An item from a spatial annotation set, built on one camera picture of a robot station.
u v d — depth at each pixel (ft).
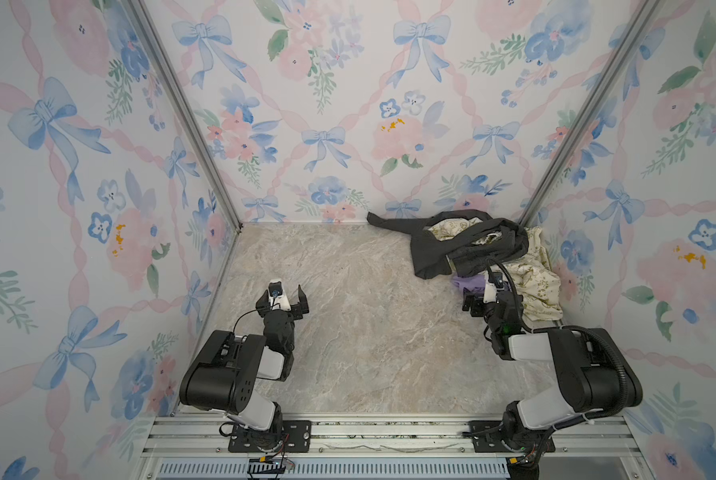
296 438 2.43
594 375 1.48
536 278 2.96
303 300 2.75
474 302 2.75
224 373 1.47
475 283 3.19
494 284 2.62
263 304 2.61
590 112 2.82
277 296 2.46
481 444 2.40
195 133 2.97
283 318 2.30
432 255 3.49
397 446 2.40
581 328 1.65
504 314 2.39
